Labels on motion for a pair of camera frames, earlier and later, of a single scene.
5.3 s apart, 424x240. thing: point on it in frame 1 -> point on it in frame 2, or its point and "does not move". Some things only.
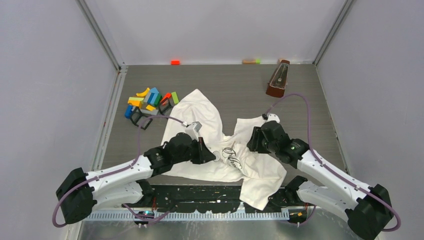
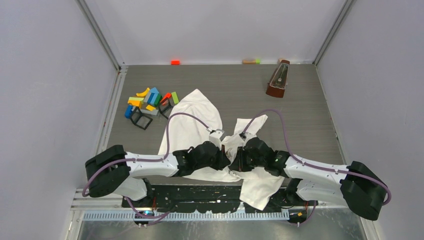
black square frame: x=139 y=119 does not move
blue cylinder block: x=128 y=111 does not move
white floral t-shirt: x=260 y=175 does not move
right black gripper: x=254 y=144 -> x=239 y=164
